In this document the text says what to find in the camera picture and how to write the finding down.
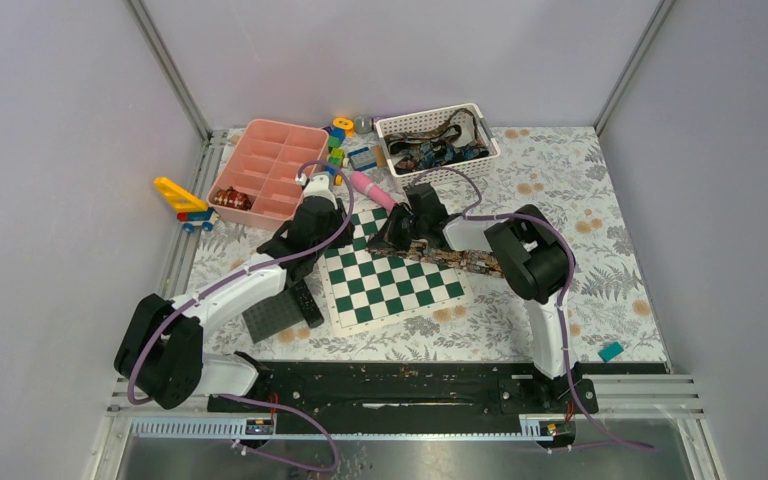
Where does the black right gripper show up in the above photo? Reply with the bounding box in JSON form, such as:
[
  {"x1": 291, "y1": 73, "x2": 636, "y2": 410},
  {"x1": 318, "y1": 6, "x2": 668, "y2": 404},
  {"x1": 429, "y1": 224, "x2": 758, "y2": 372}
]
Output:
[{"x1": 369, "y1": 204, "x2": 429, "y2": 253}]

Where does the pink divided organizer tray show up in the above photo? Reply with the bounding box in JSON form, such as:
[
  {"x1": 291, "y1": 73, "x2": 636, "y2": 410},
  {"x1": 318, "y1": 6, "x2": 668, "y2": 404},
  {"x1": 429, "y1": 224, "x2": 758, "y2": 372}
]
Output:
[{"x1": 207, "y1": 119, "x2": 328, "y2": 231}]

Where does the brown floral patterned tie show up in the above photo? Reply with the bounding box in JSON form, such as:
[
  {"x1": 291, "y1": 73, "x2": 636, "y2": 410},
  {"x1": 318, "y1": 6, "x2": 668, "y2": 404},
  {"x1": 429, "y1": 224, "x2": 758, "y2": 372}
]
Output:
[{"x1": 368, "y1": 241, "x2": 504, "y2": 278}]

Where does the white perforated plastic basket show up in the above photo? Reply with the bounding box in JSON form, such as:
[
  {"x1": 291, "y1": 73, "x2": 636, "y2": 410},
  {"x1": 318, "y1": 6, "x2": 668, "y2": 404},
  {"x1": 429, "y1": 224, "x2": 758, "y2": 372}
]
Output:
[{"x1": 375, "y1": 103, "x2": 501, "y2": 189}]

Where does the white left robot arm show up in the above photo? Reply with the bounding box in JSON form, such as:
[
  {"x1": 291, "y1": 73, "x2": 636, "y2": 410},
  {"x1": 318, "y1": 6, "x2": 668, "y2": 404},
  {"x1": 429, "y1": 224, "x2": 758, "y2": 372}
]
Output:
[{"x1": 114, "y1": 171, "x2": 353, "y2": 411}]

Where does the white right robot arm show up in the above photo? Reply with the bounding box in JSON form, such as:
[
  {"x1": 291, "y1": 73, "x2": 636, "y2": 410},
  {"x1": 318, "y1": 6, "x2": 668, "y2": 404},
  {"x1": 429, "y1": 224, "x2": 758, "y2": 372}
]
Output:
[{"x1": 366, "y1": 184, "x2": 575, "y2": 412}]

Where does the blue patterned tie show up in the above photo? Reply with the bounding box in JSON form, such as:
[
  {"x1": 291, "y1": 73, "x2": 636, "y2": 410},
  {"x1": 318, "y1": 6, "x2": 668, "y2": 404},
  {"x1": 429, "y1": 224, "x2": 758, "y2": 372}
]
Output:
[{"x1": 394, "y1": 141, "x2": 490, "y2": 175}]

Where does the blue grey lego brick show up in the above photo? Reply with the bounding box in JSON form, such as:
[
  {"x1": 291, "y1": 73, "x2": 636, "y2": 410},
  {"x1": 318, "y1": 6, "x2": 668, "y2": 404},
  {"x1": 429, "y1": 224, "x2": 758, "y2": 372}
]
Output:
[{"x1": 348, "y1": 147, "x2": 377, "y2": 171}]

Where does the wooden rectangular block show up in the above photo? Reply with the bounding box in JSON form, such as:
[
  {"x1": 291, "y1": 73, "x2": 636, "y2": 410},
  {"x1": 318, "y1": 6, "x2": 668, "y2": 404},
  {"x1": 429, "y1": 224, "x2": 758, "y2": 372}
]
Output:
[{"x1": 372, "y1": 145, "x2": 388, "y2": 169}]

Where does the green white chessboard mat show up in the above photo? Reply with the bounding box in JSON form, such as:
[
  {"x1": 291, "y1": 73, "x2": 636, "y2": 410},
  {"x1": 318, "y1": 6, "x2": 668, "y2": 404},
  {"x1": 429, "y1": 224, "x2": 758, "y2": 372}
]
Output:
[{"x1": 318, "y1": 207, "x2": 473, "y2": 337}]

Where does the rolled red patterned tie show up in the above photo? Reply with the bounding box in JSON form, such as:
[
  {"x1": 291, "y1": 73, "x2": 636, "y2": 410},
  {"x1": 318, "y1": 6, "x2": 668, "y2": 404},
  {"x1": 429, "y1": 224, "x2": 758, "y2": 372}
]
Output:
[{"x1": 212, "y1": 187, "x2": 253, "y2": 211}]

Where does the colourful lego block vehicle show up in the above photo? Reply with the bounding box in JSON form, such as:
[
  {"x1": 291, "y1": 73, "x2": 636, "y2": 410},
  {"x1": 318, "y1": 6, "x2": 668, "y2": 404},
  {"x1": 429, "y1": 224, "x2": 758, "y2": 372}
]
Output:
[{"x1": 323, "y1": 117, "x2": 354, "y2": 177}]

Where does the purple glitter microphone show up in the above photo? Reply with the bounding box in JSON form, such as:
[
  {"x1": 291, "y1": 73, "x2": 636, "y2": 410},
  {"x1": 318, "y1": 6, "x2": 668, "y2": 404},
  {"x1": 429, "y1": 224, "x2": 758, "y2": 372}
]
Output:
[{"x1": 353, "y1": 115, "x2": 374, "y2": 135}]

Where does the grey lego baseplate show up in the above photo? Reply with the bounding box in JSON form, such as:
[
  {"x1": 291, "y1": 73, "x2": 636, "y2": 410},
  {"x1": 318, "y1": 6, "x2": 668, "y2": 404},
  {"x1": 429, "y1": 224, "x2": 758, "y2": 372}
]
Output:
[{"x1": 242, "y1": 291, "x2": 304, "y2": 343}]

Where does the yellow toy crane car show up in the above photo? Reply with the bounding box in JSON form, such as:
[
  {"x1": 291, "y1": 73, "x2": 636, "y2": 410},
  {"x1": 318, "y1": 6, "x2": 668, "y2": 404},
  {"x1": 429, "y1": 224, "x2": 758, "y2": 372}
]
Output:
[{"x1": 153, "y1": 177, "x2": 219, "y2": 234}]

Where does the small teal block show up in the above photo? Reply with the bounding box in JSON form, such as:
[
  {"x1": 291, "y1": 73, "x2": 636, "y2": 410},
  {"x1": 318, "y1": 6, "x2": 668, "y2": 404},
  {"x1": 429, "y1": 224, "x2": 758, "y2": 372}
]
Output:
[{"x1": 598, "y1": 342, "x2": 625, "y2": 363}]

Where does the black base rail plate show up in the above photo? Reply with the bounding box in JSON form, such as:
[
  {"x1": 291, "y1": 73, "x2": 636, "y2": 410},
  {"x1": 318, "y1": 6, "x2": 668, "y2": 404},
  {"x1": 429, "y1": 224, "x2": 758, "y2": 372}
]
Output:
[{"x1": 206, "y1": 358, "x2": 670, "y2": 437}]

